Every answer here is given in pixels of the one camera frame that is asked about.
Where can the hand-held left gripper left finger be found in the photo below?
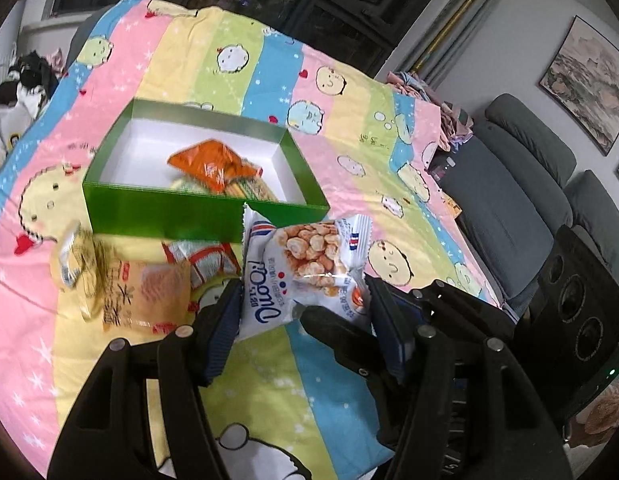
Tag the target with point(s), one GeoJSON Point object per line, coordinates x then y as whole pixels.
{"type": "Point", "coordinates": [224, 330]}

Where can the green striped cracker packet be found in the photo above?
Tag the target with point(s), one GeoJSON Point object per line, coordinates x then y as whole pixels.
{"type": "Point", "coordinates": [254, 187]}

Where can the white puffed snack packet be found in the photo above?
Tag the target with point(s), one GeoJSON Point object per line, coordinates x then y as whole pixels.
{"type": "Point", "coordinates": [289, 270]}

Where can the yellow pipe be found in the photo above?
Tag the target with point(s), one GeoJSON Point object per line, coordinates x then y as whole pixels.
{"type": "Point", "coordinates": [449, 20]}

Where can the pastel printed blanket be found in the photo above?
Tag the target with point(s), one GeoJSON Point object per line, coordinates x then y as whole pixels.
{"type": "Point", "coordinates": [339, 110]}

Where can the framed landscape painting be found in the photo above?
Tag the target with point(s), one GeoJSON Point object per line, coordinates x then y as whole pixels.
{"type": "Point", "coordinates": [589, 80]}

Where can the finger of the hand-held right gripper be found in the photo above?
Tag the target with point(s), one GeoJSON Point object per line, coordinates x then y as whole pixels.
{"type": "Point", "coordinates": [459, 302]}
{"type": "Point", "coordinates": [339, 335]}

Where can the orange snack packet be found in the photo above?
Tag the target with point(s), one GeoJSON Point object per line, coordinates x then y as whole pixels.
{"type": "Point", "coordinates": [204, 160]}

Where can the black and white clothes pile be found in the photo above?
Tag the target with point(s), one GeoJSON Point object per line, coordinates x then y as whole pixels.
{"type": "Point", "coordinates": [24, 90]}

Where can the grey sofa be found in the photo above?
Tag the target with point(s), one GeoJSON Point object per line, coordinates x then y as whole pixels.
{"type": "Point", "coordinates": [489, 200]}

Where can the orange rice cracker packet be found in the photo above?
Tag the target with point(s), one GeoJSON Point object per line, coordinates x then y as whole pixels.
{"type": "Point", "coordinates": [149, 300]}

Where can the yellow crinkled snack packet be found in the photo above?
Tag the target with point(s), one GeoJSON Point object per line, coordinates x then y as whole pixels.
{"type": "Point", "coordinates": [82, 265]}

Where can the small orange box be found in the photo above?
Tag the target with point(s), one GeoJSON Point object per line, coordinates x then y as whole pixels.
{"type": "Point", "coordinates": [453, 207]}

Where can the red striped snack packet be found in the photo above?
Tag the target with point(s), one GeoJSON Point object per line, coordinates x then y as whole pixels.
{"type": "Point", "coordinates": [204, 260]}

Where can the pile of folded clothes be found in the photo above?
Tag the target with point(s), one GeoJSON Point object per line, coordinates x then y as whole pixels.
{"type": "Point", "coordinates": [454, 120]}

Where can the green cardboard box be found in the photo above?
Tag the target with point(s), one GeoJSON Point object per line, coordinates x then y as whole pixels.
{"type": "Point", "coordinates": [154, 210]}

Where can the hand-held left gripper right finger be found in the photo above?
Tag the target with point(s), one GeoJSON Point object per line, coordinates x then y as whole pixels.
{"type": "Point", "coordinates": [387, 325]}

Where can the dark window frame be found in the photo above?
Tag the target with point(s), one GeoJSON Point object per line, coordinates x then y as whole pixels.
{"type": "Point", "coordinates": [339, 0]}

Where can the person's right hand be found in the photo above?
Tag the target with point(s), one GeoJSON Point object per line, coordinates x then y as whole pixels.
{"type": "Point", "coordinates": [607, 415]}

